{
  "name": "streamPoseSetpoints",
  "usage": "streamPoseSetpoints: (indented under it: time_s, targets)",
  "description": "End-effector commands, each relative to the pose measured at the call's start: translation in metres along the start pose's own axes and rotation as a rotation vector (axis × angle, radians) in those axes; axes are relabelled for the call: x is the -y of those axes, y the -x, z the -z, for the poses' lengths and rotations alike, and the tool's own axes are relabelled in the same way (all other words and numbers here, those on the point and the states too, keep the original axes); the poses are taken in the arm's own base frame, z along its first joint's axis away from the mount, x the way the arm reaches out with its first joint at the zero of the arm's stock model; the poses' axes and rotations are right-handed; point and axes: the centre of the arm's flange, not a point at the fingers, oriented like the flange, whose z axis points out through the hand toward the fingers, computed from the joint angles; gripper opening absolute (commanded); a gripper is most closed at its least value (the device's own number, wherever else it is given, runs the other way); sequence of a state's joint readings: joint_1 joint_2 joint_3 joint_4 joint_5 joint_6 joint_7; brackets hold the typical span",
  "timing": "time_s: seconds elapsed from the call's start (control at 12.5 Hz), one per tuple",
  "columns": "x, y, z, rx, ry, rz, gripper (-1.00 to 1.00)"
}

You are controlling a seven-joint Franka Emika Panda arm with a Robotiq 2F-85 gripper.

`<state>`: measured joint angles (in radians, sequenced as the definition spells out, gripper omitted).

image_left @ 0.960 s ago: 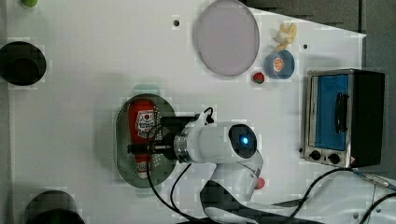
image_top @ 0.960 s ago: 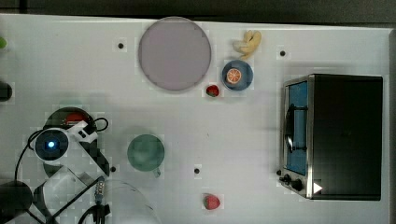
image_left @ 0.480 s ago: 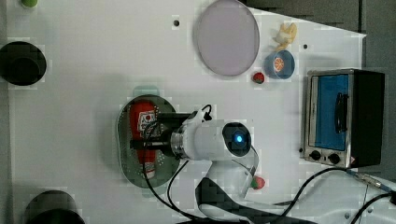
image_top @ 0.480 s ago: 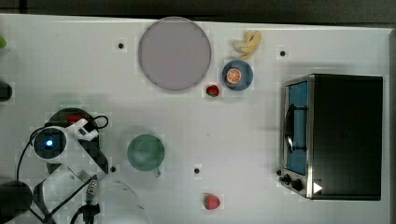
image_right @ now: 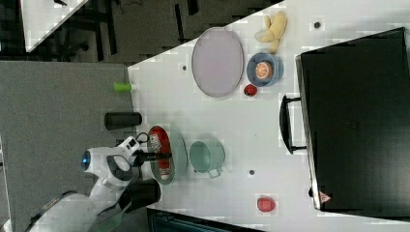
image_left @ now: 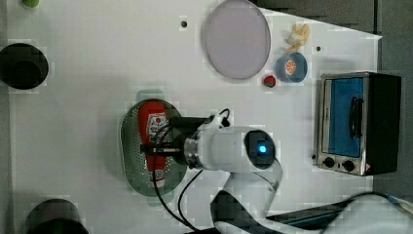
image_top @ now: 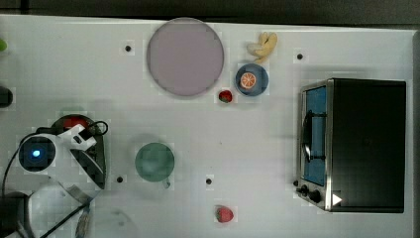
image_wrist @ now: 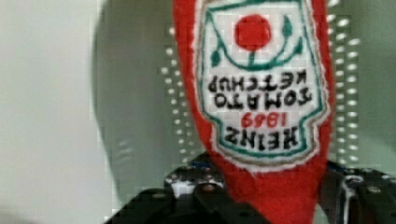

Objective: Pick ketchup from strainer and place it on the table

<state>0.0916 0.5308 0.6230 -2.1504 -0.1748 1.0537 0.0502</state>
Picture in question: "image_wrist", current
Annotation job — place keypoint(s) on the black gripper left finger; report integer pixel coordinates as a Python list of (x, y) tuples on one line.
[(200, 170)]

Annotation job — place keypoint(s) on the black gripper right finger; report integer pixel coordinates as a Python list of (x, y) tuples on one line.
[(357, 195)]

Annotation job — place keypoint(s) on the red plush ketchup bottle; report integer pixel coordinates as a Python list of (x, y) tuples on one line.
[(258, 77)]

